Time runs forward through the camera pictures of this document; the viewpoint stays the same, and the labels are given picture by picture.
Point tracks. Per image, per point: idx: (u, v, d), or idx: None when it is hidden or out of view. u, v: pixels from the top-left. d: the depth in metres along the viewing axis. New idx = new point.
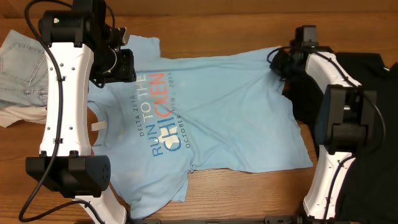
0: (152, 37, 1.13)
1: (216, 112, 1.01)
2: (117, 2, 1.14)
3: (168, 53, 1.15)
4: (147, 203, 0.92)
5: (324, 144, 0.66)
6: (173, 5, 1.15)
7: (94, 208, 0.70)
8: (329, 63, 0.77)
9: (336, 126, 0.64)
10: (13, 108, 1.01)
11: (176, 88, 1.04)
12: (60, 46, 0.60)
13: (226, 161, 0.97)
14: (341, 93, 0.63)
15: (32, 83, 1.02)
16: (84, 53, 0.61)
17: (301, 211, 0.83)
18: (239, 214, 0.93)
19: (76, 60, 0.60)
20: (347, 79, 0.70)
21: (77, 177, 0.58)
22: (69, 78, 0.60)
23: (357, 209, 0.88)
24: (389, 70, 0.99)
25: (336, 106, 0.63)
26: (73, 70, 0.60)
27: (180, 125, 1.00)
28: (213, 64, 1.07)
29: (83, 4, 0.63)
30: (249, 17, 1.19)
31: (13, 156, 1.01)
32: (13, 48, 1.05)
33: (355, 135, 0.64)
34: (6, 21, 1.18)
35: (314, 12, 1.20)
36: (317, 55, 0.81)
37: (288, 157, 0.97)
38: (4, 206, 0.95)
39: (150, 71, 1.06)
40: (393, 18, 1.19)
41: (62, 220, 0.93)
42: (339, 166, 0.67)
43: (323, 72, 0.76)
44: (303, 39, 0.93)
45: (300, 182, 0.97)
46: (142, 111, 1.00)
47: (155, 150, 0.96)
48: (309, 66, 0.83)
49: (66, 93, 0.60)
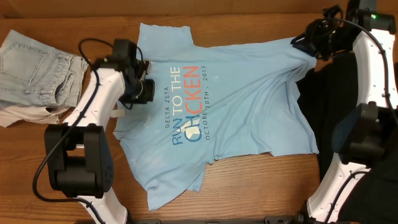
0: (181, 27, 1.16)
1: (238, 102, 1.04)
2: (119, 3, 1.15)
3: (194, 39, 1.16)
4: (161, 190, 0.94)
5: (339, 153, 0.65)
6: (173, 5, 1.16)
7: (94, 209, 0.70)
8: (379, 55, 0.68)
9: (354, 143, 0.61)
10: (13, 108, 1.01)
11: (209, 81, 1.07)
12: (102, 71, 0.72)
13: (245, 149, 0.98)
14: (372, 117, 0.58)
15: (32, 83, 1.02)
16: (118, 79, 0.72)
17: (303, 210, 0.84)
18: (239, 214, 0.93)
19: (112, 78, 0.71)
20: (387, 96, 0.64)
21: (87, 150, 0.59)
22: (105, 86, 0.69)
23: (357, 209, 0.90)
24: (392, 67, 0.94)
25: (360, 129, 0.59)
26: (109, 83, 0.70)
27: (203, 117, 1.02)
28: (239, 56, 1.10)
29: (121, 49, 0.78)
30: (249, 17, 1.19)
31: (13, 156, 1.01)
32: (13, 48, 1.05)
33: (374, 151, 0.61)
34: (5, 21, 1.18)
35: (314, 12, 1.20)
36: (369, 38, 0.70)
37: (305, 145, 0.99)
38: (3, 206, 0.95)
39: (185, 64, 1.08)
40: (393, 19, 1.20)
41: (62, 220, 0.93)
42: (351, 177, 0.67)
43: (368, 64, 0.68)
44: (357, 7, 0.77)
45: (300, 183, 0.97)
46: (172, 103, 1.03)
47: (175, 139, 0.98)
48: (357, 45, 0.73)
49: (97, 94, 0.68)
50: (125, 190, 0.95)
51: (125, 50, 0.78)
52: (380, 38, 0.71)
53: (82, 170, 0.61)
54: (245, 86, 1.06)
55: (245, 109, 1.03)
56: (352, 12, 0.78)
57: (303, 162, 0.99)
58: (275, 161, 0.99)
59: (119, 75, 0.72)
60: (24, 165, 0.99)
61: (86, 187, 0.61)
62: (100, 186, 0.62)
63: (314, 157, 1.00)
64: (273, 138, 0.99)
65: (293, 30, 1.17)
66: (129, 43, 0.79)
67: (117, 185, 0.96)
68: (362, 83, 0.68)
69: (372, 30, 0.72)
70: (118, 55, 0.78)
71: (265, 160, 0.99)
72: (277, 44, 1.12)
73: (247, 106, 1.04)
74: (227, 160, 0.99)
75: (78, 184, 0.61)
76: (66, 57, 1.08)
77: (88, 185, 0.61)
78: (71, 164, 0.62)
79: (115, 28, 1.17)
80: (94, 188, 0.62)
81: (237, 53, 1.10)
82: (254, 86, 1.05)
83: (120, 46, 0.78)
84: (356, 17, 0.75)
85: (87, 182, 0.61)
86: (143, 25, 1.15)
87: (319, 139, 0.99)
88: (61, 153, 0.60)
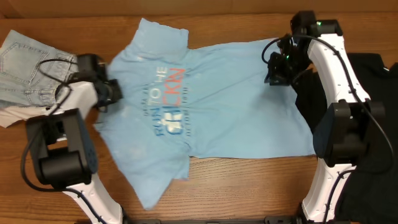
0: (180, 29, 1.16)
1: (220, 99, 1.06)
2: (119, 3, 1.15)
3: (194, 39, 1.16)
4: (147, 183, 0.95)
5: (324, 157, 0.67)
6: (173, 5, 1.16)
7: (87, 200, 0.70)
8: (334, 56, 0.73)
9: (336, 144, 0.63)
10: (13, 109, 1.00)
11: (190, 78, 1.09)
12: (76, 84, 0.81)
13: (229, 149, 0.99)
14: (347, 112, 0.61)
15: (32, 83, 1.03)
16: (88, 87, 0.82)
17: (300, 212, 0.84)
18: (239, 214, 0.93)
19: (83, 85, 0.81)
20: (355, 91, 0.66)
21: (67, 132, 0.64)
22: (76, 91, 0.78)
23: (357, 209, 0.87)
24: (389, 70, 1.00)
25: (338, 126, 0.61)
26: (81, 89, 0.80)
27: (185, 113, 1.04)
28: (225, 56, 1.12)
29: (83, 64, 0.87)
30: (249, 17, 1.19)
31: (13, 156, 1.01)
32: (13, 48, 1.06)
33: (358, 148, 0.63)
34: (6, 21, 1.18)
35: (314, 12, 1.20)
36: (320, 43, 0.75)
37: (293, 146, 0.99)
38: (3, 206, 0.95)
39: (172, 66, 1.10)
40: (393, 18, 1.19)
41: (62, 220, 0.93)
42: (339, 177, 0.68)
43: (328, 71, 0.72)
44: (300, 25, 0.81)
45: (300, 182, 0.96)
46: (150, 95, 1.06)
47: (157, 130, 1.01)
48: (312, 52, 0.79)
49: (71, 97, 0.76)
50: (124, 190, 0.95)
51: (88, 64, 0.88)
52: (330, 39, 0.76)
53: (65, 156, 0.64)
54: (236, 84, 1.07)
55: (235, 105, 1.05)
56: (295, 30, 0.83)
57: (303, 162, 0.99)
58: (273, 160, 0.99)
59: (89, 85, 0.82)
60: None
61: (73, 172, 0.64)
62: (86, 170, 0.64)
63: (314, 157, 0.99)
64: (257, 134, 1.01)
65: None
66: (89, 56, 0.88)
67: (116, 185, 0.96)
68: (328, 84, 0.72)
69: (321, 36, 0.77)
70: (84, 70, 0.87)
71: (264, 160, 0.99)
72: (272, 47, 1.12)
73: (229, 102, 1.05)
74: (227, 160, 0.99)
75: (63, 169, 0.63)
76: (66, 56, 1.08)
77: (74, 169, 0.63)
78: (56, 153, 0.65)
79: (115, 29, 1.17)
80: (81, 171, 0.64)
81: (224, 54, 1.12)
82: (249, 88, 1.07)
83: (83, 61, 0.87)
84: (304, 28, 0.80)
85: (72, 165, 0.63)
86: (143, 20, 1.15)
87: (306, 136, 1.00)
88: (44, 141, 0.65)
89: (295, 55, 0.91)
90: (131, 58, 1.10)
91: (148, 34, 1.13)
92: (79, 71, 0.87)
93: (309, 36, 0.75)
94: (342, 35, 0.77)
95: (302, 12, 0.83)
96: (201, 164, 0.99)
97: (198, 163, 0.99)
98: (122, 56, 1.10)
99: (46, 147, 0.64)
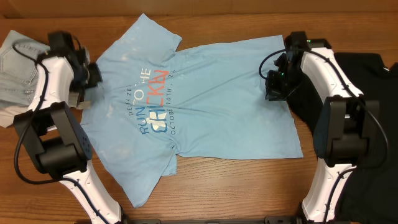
0: (174, 34, 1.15)
1: (207, 98, 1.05)
2: (118, 3, 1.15)
3: (194, 39, 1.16)
4: (137, 182, 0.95)
5: (324, 158, 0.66)
6: (174, 5, 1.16)
7: (83, 189, 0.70)
8: (326, 63, 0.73)
9: (334, 141, 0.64)
10: (13, 108, 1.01)
11: (174, 79, 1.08)
12: (49, 61, 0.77)
13: (213, 149, 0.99)
14: (342, 106, 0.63)
15: (32, 83, 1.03)
16: (64, 65, 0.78)
17: (300, 212, 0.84)
18: (239, 214, 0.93)
19: (58, 63, 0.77)
20: (347, 87, 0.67)
21: (59, 126, 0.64)
22: (53, 72, 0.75)
23: (357, 209, 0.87)
24: (389, 70, 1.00)
25: (335, 119, 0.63)
26: (56, 68, 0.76)
27: (170, 112, 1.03)
28: (215, 56, 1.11)
29: (57, 40, 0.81)
30: (249, 17, 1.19)
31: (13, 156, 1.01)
32: (13, 48, 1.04)
33: (357, 146, 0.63)
34: (6, 21, 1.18)
35: (314, 12, 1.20)
36: (312, 54, 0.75)
37: (280, 147, 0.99)
38: (4, 206, 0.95)
39: (157, 68, 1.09)
40: (393, 18, 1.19)
41: (62, 220, 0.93)
42: (339, 177, 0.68)
43: (320, 76, 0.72)
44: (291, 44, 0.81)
45: (300, 182, 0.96)
46: (134, 97, 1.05)
47: (142, 129, 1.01)
48: (305, 65, 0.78)
49: (50, 80, 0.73)
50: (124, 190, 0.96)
51: (62, 40, 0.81)
52: (318, 50, 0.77)
53: (61, 145, 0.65)
54: (224, 85, 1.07)
55: (224, 105, 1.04)
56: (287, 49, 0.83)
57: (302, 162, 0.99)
58: (273, 161, 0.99)
59: (64, 61, 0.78)
60: (25, 165, 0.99)
61: (70, 159, 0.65)
62: (83, 157, 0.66)
63: (314, 157, 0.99)
64: (243, 135, 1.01)
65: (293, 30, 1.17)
66: (63, 33, 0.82)
67: (117, 185, 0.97)
68: (323, 88, 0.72)
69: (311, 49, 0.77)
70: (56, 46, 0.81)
71: (263, 160, 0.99)
72: (263, 51, 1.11)
73: (216, 101, 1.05)
74: (227, 160, 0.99)
75: (61, 157, 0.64)
76: None
77: (71, 157, 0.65)
78: (51, 145, 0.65)
79: (115, 29, 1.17)
80: (77, 158, 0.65)
81: (214, 53, 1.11)
82: (249, 89, 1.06)
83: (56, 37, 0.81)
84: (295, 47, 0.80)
85: (69, 153, 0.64)
86: (143, 15, 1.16)
87: (293, 138, 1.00)
88: (37, 137, 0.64)
89: (289, 73, 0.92)
90: (117, 58, 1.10)
91: (142, 33, 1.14)
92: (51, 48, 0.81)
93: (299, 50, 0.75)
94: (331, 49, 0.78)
95: (293, 33, 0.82)
96: (201, 164, 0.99)
97: (198, 163, 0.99)
98: (107, 56, 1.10)
99: (40, 142, 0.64)
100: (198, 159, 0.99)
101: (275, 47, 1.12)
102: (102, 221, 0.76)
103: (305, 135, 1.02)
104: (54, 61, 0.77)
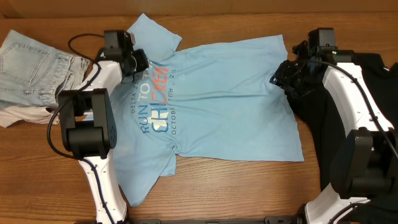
0: (173, 34, 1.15)
1: (208, 98, 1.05)
2: (119, 4, 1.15)
3: (194, 39, 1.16)
4: (141, 187, 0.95)
5: (341, 191, 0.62)
6: (173, 5, 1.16)
7: (97, 177, 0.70)
8: (352, 84, 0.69)
9: (356, 177, 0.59)
10: (13, 108, 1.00)
11: (175, 79, 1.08)
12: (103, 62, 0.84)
13: (212, 150, 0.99)
14: (368, 142, 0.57)
15: (32, 83, 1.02)
16: (115, 68, 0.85)
17: (301, 212, 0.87)
18: (239, 214, 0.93)
19: (111, 64, 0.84)
20: (376, 119, 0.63)
21: (95, 109, 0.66)
22: (104, 70, 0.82)
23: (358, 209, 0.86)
24: (389, 70, 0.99)
25: (359, 156, 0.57)
26: (109, 68, 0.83)
27: (171, 111, 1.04)
28: (215, 55, 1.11)
29: (111, 40, 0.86)
30: (249, 17, 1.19)
31: (13, 156, 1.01)
32: (13, 48, 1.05)
33: (379, 183, 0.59)
34: (6, 21, 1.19)
35: (314, 12, 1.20)
36: (337, 70, 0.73)
37: (280, 149, 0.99)
38: (4, 206, 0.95)
39: (158, 66, 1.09)
40: (393, 18, 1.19)
41: (62, 220, 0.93)
42: (351, 205, 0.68)
43: (344, 96, 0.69)
44: (318, 44, 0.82)
45: (300, 182, 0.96)
46: (140, 91, 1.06)
47: (143, 128, 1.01)
48: (328, 79, 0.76)
49: (100, 76, 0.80)
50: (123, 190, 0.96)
51: (115, 40, 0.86)
52: (345, 65, 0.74)
53: (91, 127, 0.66)
54: (226, 85, 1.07)
55: (224, 105, 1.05)
56: (314, 50, 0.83)
57: (302, 162, 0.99)
58: (273, 161, 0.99)
59: (116, 65, 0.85)
60: (25, 166, 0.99)
61: (95, 145, 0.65)
62: (107, 144, 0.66)
63: (314, 157, 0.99)
64: (244, 135, 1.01)
65: (293, 30, 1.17)
66: (117, 33, 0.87)
67: None
68: (347, 116, 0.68)
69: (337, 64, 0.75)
70: (111, 47, 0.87)
71: (263, 161, 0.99)
72: (263, 51, 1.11)
73: (216, 102, 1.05)
74: (227, 160, 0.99)
75: (87, 139, 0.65)
76: (66, 57, 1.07)
77: (96, 140, 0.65)
78: (82, 124, 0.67)
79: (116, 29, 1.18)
80: (102, 144, 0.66)
81: (214, 53, 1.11)
82: (249, 88, 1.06)
83: (110, 38, 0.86)
84: (319, 56, 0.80)
85: (96, 137, 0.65)
86: (143, 15, 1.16)
87: (294, 138, 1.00)
88: (73, 112, 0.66)
89: (306, 72, 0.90)
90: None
91: (142, 32, 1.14)
92: (106, 48, 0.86)
93: (326, 63, 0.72)
94: (359, 65, 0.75)
95: (320, 30, 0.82)
96: (201, 164, 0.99)
97: (198, 163, 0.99)
98: None
99: (73, 118, 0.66)
100: (198, 159, 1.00)
101: (275, 47, 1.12)
102: (107, 217, 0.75)
103: (305, 135, 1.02)
104: (108, 64, 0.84)
